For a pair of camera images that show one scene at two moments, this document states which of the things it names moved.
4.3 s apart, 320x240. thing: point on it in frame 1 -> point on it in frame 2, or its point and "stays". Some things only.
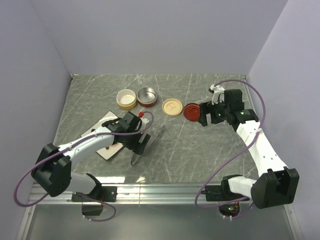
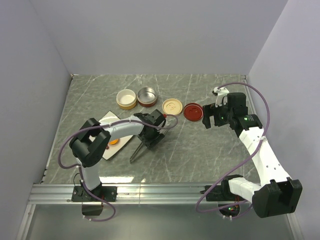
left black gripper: (137, 146) -> (151, 143)
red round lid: (192, 112) stays
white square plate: (107, 152) stays
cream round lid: (172, 107) stays
